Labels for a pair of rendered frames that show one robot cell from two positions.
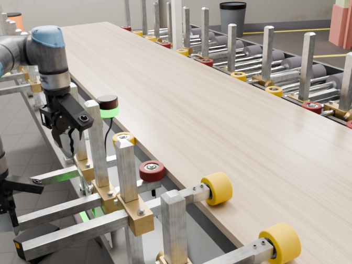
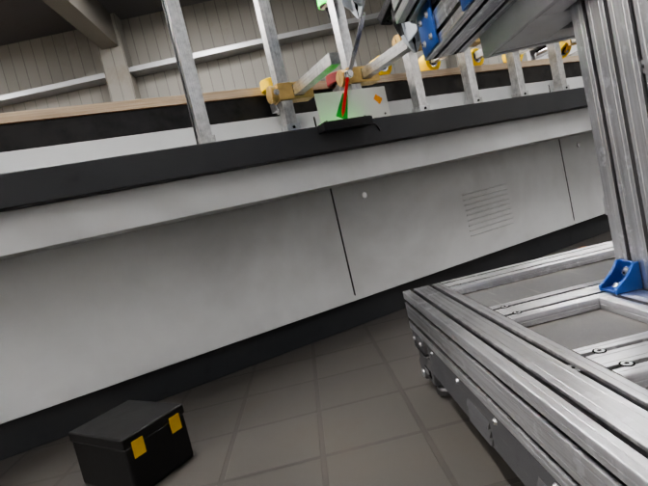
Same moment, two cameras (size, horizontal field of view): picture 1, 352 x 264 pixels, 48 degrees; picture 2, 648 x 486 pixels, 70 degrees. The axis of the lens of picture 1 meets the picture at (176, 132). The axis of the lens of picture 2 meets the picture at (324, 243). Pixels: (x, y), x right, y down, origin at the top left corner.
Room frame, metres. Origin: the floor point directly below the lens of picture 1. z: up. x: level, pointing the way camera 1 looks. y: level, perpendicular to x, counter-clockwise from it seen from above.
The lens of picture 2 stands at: (1.22, 1.75, 0.47)
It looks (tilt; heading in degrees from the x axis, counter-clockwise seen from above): 5 degrees down; 271
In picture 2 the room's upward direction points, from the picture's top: 13 degrees counter-clockwise
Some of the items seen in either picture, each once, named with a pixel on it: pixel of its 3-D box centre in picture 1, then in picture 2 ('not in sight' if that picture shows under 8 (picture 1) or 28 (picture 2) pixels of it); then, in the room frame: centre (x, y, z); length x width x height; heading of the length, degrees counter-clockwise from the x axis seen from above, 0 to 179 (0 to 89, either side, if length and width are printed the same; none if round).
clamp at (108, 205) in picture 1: (106, 193); (357, 76); (1.03, 0.22, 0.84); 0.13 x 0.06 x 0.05; 27
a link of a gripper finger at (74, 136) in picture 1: (70, 140); (348, 4); (1.01, 0.30, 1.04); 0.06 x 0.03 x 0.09; 47
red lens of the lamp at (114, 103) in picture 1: (107, 101); not in sight; (1.07, 0.19, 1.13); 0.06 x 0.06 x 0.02
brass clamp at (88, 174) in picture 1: (84, 166); (289, 93); (1.25, 0.34, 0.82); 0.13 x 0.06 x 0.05; 27
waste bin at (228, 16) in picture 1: (232, 20); not in sight; (7.08, -1.07, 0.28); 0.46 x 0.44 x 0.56; 93
